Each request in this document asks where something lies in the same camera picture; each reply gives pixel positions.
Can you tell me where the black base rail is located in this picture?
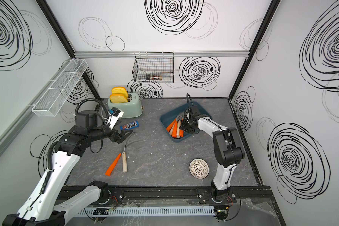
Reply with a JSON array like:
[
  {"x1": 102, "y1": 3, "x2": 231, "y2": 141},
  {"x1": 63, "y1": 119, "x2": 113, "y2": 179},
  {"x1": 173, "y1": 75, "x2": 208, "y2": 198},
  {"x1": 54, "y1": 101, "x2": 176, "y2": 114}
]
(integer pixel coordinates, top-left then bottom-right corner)
[{"x1": 57, "y1": 185, "x2": 275, "y2": 204}]

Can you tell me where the grey slotted cable duct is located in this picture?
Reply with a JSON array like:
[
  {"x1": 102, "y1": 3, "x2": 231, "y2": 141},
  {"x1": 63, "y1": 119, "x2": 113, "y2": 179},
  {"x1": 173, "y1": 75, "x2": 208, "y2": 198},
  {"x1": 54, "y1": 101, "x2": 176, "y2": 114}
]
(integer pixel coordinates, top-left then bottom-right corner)
[{"x1": 76, "y1": 206, "x2": 215, "y2": 218}]

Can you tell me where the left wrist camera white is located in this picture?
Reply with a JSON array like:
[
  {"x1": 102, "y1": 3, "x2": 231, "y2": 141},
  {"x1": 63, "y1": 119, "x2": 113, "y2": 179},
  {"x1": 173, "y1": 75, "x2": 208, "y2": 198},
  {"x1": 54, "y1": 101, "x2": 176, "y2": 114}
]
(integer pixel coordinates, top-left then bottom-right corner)
[{"x1": 107, "y1": 107, "x2": 124, "y2": 130}]

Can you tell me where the rear toast slice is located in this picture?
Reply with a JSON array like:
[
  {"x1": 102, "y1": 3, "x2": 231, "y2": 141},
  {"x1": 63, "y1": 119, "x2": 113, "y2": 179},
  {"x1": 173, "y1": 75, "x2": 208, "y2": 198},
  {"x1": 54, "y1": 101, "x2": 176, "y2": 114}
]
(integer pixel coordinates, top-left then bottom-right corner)
[{"x1": 111, "y1": 87, "x2": 129, "y2": 98}]

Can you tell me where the white wire wall shelf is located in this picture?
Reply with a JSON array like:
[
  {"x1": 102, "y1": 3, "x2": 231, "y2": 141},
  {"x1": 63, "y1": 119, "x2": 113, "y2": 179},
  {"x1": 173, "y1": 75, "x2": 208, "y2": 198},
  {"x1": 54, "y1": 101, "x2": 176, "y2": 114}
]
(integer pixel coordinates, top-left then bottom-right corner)
[{"x1": 32, "y1": 58, "x2": 88, "y2": 117}]

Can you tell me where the black wire wall basket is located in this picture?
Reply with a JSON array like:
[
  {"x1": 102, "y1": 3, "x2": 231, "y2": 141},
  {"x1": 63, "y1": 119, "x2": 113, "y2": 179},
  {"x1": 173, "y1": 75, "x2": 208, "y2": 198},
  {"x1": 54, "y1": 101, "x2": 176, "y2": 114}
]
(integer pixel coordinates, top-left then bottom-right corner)
[{"x1": 132, "y1": 52, "x2": 175, "y2": 83}]

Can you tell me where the orange handled sickle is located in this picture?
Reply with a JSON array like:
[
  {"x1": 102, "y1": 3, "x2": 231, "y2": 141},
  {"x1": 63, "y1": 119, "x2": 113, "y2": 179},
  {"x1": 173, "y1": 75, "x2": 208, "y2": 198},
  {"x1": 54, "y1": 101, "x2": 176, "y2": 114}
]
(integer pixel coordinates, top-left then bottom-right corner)
[{"x1": 166, "y1": 119, "x2": 177, "y2": 133}]

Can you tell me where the teal plastic storage box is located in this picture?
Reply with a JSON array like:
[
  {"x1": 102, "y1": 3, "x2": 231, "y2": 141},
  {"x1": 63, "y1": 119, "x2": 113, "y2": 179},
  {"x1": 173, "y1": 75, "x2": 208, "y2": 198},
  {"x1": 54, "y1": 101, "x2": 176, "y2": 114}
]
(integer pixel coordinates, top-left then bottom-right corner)
[{"x1": 160, "y1": 101, "x2": 212, "y2": 143}]

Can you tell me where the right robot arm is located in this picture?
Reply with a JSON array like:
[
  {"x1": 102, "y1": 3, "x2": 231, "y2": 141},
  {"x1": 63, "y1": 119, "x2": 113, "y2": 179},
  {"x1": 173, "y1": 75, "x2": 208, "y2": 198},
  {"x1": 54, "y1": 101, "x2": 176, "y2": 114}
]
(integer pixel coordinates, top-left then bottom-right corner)
[{"x1": 180, "y1": 105, "x2": 245, "y2": 200}]

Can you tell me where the mint green toaster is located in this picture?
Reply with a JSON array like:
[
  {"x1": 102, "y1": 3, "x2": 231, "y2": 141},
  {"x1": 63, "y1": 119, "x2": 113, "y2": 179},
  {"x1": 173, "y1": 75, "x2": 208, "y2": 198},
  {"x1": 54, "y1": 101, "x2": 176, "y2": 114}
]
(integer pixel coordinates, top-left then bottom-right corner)
[{"x1": 107, "y1": 93, "x2": 143, "y2": 118}]

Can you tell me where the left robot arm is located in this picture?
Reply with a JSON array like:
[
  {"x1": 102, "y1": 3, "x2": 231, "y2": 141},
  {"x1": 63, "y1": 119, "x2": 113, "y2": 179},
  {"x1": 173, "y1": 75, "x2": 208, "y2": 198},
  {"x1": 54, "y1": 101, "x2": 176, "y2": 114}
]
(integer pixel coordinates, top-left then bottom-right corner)
[{"x1": 2, "y1": 99, "x2": 131, "y2": 226}]

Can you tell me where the blue candy packet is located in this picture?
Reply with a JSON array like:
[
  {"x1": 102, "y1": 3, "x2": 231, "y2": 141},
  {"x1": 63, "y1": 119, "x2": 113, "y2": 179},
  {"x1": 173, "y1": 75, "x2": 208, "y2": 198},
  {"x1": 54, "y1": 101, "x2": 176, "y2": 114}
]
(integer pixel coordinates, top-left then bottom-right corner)
[{"x1": 120, "y1": 121, "x2": 139, "y2": 131}]

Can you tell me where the front toast slice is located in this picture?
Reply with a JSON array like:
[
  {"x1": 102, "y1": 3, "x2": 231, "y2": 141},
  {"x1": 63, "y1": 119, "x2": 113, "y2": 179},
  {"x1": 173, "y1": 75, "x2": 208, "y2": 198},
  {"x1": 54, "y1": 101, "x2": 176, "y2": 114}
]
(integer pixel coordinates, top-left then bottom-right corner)
[{"x1": 110, "y1": 93, "x2": 128, "y2": 104}]

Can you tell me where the jar in wire basket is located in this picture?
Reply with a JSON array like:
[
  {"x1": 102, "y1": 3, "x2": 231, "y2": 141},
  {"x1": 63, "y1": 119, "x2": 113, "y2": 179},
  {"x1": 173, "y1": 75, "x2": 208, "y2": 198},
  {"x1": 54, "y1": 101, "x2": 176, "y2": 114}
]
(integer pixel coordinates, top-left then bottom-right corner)
[{"x1": 145, "y1": 74, "x2": 162, "y2": 81}]

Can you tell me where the white round strainer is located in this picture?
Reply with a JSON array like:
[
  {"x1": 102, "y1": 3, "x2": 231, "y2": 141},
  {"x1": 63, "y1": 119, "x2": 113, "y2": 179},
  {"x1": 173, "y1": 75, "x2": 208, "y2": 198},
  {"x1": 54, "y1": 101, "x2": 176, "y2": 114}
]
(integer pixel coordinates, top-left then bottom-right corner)
[{"x1": 189, "y1": 159, "x2": 209, "y2": 179}]

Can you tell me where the wooden handled sickle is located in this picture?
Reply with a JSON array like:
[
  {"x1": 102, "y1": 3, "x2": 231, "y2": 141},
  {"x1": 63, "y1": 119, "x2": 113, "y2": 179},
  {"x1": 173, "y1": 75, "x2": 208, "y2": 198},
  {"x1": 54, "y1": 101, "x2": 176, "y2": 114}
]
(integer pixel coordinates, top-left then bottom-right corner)
[{"x1": 170, "y1": 122, "x2": 178, "y2": 137}]

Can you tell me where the toast slice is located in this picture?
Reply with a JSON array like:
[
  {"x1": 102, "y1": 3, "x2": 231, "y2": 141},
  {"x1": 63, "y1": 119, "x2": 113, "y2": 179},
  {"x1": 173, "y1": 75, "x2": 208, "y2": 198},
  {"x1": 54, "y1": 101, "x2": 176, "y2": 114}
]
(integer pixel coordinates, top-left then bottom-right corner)
[
  {"x1": 110, "y1": 93, "x2": 128, "y2": 104},
  {"x1": 111, "y1": 87, "x2": 129, "y2": 98}
]

